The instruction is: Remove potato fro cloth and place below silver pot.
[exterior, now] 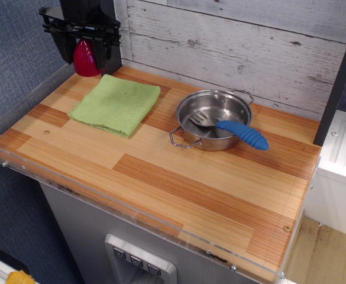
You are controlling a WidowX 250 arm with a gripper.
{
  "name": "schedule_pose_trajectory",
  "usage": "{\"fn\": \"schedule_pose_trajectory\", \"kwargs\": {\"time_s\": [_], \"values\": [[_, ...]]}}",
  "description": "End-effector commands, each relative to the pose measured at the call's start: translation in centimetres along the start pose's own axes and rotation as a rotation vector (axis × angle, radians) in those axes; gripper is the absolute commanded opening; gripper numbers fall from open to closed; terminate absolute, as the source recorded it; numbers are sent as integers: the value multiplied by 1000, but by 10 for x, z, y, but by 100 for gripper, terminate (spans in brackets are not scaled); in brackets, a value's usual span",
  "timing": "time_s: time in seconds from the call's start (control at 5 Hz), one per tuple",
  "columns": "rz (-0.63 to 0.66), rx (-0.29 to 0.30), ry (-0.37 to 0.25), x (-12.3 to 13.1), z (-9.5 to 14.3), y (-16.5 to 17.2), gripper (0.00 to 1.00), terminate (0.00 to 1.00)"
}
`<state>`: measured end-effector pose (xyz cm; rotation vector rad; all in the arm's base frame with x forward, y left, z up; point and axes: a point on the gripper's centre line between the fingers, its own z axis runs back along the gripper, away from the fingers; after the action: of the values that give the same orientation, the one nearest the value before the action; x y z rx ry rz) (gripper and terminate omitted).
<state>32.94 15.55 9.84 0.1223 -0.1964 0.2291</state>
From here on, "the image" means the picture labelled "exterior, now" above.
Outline green folded cloth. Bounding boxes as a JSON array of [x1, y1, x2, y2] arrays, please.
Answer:
[[68, 75, 161, 138]]

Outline black right vertical post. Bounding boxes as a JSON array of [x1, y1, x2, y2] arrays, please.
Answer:
[[313, 50, 346, 146]]

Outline clear acrylic table guard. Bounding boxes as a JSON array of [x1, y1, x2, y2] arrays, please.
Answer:
[[0, 66, 320, 283]]

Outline yellow object bottom corner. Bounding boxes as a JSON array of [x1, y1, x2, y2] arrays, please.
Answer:
[[5, 270, 36, 284]]

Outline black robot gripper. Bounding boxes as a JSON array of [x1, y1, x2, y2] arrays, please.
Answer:
[[38, 1, 121, 70]]

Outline grey toy fridge cabinet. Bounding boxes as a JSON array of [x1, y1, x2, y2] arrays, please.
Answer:
[[38, 180, 268, 284]]

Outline white side cabinet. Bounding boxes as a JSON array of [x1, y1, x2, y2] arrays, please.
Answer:
[[304, 111, 346, 234]]

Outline red toy potato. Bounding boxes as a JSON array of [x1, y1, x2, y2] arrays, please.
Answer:
[[73, 40, 105, 77]]

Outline silver metal pot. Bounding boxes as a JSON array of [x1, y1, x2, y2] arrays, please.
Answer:
[[169, 89, 254, 151]]

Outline silver dispenser button panel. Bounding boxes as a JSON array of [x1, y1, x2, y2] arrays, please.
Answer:
[[105, 233, 178, 283]]

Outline blue handled metal spatula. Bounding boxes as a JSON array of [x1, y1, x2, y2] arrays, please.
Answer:
[[189, 111, 270, 151]]

